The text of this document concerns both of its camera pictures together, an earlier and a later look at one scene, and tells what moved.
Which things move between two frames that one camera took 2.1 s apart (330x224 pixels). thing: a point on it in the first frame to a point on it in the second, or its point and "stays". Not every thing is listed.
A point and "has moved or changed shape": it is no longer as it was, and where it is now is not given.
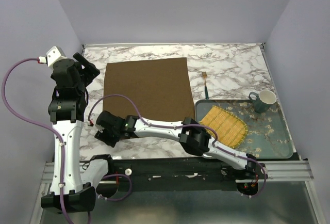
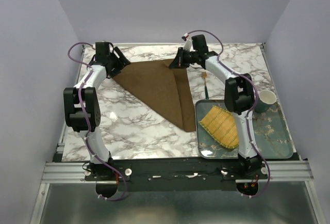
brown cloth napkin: [161, 89] has moved or changed shape
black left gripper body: [88, 72] to [117, 64]
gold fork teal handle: [204, 74] stays
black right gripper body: [111, 138] to [185, 58]
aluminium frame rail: [290, 172] stays
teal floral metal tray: [268, 136] stays
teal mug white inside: [263, 100] stays
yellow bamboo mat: [231, 130] stays
